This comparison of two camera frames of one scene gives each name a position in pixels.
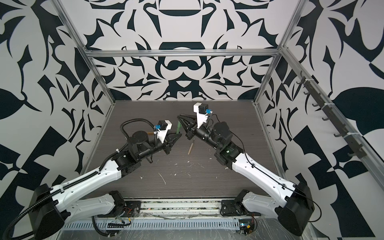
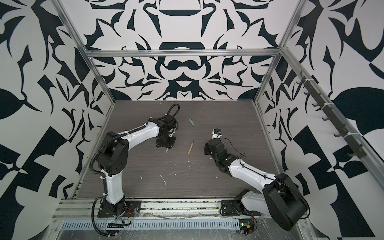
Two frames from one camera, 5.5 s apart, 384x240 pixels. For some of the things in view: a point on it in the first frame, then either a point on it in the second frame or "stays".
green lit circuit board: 246,226 stays
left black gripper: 167,144 -> 170,145
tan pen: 191,147 stays
